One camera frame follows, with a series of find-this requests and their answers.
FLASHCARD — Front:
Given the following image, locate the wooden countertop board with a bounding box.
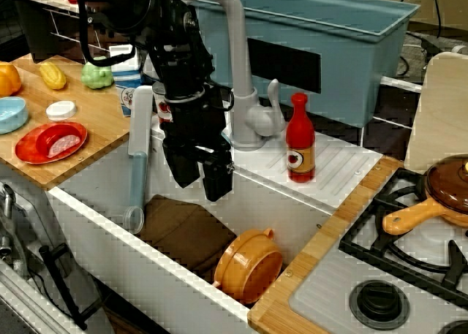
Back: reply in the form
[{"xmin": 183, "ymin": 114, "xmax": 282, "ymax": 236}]
[{"xmin": 0, "ymin": 54, "xmax": 132, "ymax": 191}]

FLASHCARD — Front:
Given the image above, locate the orange toy bell pepper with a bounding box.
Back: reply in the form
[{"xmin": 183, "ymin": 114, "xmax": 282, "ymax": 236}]
[{"xmin": 0, "ymin": 64, "xmax": 22, "ymax": 97}]

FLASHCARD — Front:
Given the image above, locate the pink ham slice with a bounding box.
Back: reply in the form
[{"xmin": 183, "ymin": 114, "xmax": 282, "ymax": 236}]
[{"xmin": 49, "ymin": 134, "xmax": 82, "ymax": 158}]

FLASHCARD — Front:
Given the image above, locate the white and clear plastic tube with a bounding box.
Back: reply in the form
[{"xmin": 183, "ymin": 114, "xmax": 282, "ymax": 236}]
[{"xmin": 123, "ymin": 86, "xmax": 154, "ymax": 235}]

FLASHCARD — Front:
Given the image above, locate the brown glass pot lid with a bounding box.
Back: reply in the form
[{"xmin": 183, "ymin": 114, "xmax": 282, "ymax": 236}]
[{"xmin": 423, "ymin": 153, "xmax": 468, "ymax": 216}]

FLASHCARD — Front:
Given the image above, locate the silver metal clamp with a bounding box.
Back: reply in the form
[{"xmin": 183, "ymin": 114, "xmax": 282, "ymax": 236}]
[{"xmin": 0, "ymin": 182, "xmax": 31, "ymax": 281}]

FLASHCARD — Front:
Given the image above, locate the orange toy pot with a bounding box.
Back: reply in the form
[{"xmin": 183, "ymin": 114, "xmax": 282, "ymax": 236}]
[{"xmin": 212, "ymin": 227, "xmax": 284, "ymax": 305}]

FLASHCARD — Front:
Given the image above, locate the white toy kitchen sink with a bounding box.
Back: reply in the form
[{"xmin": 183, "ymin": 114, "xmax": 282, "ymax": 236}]
[{"xmin": 47, "ymin": 91, "xmax": 385, "ymax": 334}]

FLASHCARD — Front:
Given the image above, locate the tomato tin can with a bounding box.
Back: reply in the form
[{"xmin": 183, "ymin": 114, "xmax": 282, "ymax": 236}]
[{"xmin": 151, "ymin": 80, "xmax": 175, "ymax": 125}]

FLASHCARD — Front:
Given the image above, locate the red ketchup bottle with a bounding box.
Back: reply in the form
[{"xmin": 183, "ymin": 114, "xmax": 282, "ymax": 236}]
[{"xmin": 285, "ymin": 92, "xmax": 317, "ymax": 183}]

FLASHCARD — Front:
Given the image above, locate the red plate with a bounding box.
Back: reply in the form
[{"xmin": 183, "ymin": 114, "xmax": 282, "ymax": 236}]
[{"xmin": 15, "ymin": 121, "xmax": 88, "ymax": 165}]

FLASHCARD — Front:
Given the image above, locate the blue-gray plastic bin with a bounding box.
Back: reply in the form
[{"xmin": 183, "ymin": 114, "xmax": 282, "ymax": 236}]
[{"xmin": 189, "ymin": 0, "xmax": 421, "ymax": 130}]

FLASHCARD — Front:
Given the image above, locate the black stove knob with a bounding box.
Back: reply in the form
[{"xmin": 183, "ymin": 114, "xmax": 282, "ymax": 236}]
[
  {"xmin": 348, "ymin": 279, "xmax": 410, "ymax": 331},
  {"xmin": 437, "ymin": 319, "xmax": 468, "ymax": 334}
]

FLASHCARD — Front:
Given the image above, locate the green toy pepper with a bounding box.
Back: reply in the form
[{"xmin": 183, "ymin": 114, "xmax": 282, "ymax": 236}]
[{"xmin": 80, "ymin": 56, "xmax": 114, "ymax": 90}]

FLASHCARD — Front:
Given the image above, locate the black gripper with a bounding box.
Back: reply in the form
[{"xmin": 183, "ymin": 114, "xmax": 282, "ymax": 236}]
[{"xmin": 159, "ymin": 84, "xmax": 235, "ymax": 202}]

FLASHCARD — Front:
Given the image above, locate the black oven door handle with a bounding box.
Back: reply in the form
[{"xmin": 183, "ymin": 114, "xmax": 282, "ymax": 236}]
[{"xmin": 38, "ymin": 243, "xmax": 88, "ymax": 331}]

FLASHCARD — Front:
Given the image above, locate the wood-edged toy stove top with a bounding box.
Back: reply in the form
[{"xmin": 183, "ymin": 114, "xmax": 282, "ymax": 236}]
[{"xmin": 247, "ymin": 154, "xmax": 468, "ymax": 334}]

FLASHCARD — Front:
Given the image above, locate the white blue milk carton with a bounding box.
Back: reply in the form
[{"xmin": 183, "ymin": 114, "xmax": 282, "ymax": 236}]
[{"xmin": 108, "ymin": 44, "xmax": 144, "ymax": 118}]

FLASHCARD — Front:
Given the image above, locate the black stove grate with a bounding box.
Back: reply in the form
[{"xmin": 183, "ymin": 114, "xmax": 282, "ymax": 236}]
[{"xmin": 339, "ymin": 167, "xmax": 468, "ymax": 311}]

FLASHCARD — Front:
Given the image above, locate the brown cloth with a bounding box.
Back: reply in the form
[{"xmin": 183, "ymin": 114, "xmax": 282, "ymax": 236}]
[{"xmin": 140, "ymin": 194, "xmax": 238, "ymax": 282}]

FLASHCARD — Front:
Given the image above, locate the yellow toy corn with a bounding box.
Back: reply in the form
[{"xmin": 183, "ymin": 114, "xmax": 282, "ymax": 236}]
[{"xmin": 39, "ymin": 61, "xmax": 67, "ymax": 91}]

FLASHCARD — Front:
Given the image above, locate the light blue bowl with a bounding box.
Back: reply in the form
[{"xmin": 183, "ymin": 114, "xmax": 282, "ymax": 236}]
[{"xmin": 0, "ymin": 96, "xmax": 29, "ymax": 135}]

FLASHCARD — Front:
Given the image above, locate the red bowl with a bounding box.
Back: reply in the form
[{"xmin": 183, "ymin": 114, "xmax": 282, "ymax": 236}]
[{"xmin": 35, "ymin": 124, "xmax": 83, "ymax": 159}]

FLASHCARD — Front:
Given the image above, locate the light plywood panel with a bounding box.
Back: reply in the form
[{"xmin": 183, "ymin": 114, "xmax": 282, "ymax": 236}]
[{"xmin": 404, "ymin": 51, "xmax": 468, "ymax": 174}]

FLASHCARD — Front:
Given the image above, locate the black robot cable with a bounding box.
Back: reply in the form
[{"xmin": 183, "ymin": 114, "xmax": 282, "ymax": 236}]
[{"xmin": 78, "ymin": 0, "xmax": 137, "ymax": 67}]

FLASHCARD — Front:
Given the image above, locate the white round lid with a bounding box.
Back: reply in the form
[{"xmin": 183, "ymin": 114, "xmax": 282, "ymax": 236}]
[{"xmin": 45, "ymin": 99, "xmax": 78, "ymax": 122}]

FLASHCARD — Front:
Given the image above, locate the pan with orange handle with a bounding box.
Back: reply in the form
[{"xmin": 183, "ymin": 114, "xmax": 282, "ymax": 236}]
[{"xmin": 382, "ymin": 198, "xmax": 468, "ymax": 236}]

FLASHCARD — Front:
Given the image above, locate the gray toy faucet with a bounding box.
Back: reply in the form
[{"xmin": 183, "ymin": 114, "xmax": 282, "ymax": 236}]
[{"xmin": 171, "ymin": 0, "xmax": 288, "ymax": 152}]

